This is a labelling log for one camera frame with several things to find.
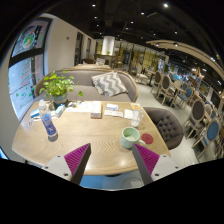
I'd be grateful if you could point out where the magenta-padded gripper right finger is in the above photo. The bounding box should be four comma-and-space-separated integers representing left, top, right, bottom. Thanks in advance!
131, 143, 185, 186

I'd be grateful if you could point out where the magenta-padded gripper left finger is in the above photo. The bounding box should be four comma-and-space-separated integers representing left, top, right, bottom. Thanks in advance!
41, 142, 92, 186

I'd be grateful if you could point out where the clear blue-labelled water bottle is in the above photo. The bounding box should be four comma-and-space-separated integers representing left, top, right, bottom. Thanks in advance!
38, 99, 59, 140

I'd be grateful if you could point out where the flat round red coaster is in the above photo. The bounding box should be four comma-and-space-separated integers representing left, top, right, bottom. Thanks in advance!
141, 133, 155, 145

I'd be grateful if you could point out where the pale green mug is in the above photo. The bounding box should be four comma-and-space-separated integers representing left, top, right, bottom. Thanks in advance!
120, 126, 147, 150

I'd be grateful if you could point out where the dark grey tufted armchair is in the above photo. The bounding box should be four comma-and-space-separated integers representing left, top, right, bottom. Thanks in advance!
143, 106, 185, 151

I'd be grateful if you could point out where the clear plastic cup with straw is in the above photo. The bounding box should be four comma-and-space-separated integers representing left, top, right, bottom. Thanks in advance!
129, 103, 146, 128

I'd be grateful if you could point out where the white paper napkin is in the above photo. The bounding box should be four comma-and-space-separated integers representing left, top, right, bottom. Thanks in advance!
123, 108, 134, 120

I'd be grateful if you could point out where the small blue tissue box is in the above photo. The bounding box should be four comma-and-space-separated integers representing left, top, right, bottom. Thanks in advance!
52, 103, 67, 118

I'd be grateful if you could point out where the small yellow card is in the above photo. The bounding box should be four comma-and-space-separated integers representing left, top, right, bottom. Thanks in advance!
130, 102, 143, 111

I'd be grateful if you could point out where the thick white book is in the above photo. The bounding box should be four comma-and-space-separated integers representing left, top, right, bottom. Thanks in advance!
66, 100, 103, 120

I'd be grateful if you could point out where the small blue white packet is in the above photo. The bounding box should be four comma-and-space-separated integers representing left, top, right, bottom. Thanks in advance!
105, 103, 120, 112

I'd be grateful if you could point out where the grey wood-trimmed sofa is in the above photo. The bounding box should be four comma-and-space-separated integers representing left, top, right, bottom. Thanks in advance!
34, 68, 139, 104

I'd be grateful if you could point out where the group of dining chairs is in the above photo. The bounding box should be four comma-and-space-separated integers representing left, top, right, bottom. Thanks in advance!
149, 69, 224, 158

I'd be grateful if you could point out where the green potted plant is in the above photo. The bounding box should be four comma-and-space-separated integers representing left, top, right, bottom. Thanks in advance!
38, 70, 85, 107

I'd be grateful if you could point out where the grey white chevron cushion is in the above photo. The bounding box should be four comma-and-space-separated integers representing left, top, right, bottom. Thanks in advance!
90, 71, 129, 98

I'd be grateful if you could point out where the white round pillar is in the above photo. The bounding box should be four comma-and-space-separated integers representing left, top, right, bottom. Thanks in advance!
101, 35, 116, 56

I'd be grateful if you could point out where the group of ceiling spotlights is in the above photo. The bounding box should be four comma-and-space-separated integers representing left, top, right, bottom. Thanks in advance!
89, 2, 181, 38

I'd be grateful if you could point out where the black-framed illustrated wall panel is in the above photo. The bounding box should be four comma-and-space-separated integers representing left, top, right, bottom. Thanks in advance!
8, 17, 53, 118

